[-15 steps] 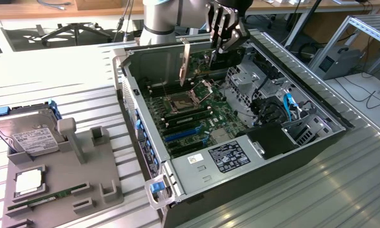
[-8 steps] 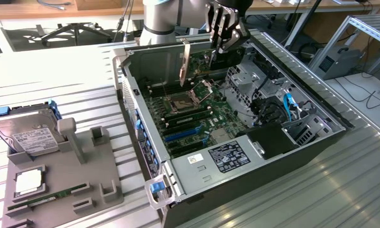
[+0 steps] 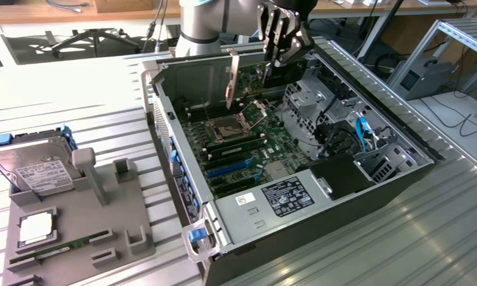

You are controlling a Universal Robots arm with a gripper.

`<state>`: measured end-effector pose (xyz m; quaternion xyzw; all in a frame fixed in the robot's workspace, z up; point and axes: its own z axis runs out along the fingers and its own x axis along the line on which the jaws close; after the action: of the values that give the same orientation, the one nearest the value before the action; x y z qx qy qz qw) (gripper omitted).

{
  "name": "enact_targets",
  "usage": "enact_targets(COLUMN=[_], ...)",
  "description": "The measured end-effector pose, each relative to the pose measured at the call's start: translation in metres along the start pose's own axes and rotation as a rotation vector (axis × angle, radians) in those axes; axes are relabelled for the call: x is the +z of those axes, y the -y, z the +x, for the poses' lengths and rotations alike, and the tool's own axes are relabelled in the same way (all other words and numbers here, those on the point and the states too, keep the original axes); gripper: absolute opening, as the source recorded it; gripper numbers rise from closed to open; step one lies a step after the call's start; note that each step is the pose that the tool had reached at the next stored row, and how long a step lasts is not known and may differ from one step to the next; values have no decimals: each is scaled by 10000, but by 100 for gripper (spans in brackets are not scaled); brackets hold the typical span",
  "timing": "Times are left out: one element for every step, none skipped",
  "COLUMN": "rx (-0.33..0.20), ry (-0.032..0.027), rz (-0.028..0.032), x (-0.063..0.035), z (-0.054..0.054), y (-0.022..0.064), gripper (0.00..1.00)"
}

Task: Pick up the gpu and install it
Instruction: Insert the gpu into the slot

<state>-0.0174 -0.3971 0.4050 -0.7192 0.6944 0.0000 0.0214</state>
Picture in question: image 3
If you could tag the green RAM stick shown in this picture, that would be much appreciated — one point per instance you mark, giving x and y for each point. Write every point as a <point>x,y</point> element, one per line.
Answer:
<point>63,247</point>

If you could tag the CPU socket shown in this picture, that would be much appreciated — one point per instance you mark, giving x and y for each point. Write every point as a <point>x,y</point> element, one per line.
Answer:
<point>227,129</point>

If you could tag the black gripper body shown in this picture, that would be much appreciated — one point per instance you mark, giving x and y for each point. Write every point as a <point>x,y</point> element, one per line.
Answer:
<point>298,6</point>

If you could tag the metal socket cover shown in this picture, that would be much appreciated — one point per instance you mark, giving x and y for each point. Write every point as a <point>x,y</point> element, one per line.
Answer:
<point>259,103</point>

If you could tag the silver CPU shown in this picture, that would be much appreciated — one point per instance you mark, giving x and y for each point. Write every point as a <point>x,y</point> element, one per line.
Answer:
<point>36,228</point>

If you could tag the silver chipset heatsink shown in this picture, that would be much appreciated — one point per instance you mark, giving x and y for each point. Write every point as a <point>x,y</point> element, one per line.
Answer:
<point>276,170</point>

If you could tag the blue case latch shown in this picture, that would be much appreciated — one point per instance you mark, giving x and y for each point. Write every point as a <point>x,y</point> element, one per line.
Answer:
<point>196,234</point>

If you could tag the graphics card with metal bracket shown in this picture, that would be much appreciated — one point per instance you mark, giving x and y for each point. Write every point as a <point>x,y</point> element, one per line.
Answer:
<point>251,77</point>

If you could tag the green motherboard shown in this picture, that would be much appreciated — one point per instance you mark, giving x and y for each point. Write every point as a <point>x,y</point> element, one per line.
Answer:
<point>279,140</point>

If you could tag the blue slot cover clip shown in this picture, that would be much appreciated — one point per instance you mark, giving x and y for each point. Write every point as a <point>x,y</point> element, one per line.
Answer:
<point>174,155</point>
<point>192,190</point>
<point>186,180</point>
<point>198,205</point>

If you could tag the grey equipment box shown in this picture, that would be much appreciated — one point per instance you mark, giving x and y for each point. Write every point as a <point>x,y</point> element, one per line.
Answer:
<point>426,77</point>

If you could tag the grey parts rack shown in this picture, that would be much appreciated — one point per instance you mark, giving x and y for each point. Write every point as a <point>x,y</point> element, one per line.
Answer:
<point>83,220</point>

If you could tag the open black PC case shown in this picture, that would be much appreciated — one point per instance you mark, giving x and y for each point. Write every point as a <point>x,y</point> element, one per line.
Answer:
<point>342,214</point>

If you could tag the black expansion slot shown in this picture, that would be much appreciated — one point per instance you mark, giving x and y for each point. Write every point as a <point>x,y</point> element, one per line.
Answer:
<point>240,190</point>
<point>223,161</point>
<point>235,182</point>

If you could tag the black plastic shroud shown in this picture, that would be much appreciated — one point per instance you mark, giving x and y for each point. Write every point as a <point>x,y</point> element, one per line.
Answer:
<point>338,175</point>

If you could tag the black stand pole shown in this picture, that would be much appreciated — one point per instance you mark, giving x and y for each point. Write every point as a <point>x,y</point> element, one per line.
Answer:
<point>382,26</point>

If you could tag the blue expansion slot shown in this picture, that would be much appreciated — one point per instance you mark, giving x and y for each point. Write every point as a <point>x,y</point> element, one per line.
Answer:
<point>227,169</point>

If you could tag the brown wooden box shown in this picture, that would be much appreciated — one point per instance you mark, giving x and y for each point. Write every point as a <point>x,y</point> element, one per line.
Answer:
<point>123,6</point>

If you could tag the silver power supply unit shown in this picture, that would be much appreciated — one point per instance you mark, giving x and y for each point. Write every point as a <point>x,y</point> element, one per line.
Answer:
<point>255,220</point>

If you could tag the aluminium frame rack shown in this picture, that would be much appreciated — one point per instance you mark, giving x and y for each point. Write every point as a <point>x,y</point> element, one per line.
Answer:
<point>470,29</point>

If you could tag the silver drive cage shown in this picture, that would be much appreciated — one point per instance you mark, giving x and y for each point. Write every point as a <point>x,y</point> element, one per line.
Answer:
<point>298,131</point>

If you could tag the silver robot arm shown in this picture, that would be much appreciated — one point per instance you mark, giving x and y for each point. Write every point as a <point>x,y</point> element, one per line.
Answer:
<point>200,29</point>

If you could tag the silver disk bay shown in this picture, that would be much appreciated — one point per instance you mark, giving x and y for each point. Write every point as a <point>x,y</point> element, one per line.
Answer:
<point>382,168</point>

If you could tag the silver hard disk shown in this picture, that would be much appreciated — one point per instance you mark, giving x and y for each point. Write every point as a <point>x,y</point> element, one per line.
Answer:
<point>28,161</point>

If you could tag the socket locking lever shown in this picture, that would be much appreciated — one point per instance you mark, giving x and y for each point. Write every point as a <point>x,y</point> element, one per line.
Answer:
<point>207,111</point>

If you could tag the dark RAM stick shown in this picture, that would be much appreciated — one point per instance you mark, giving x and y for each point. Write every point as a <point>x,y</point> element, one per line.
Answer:
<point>239,149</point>

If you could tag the wooden desk white legs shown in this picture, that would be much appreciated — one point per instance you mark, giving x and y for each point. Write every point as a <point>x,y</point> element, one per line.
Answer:
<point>342,10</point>

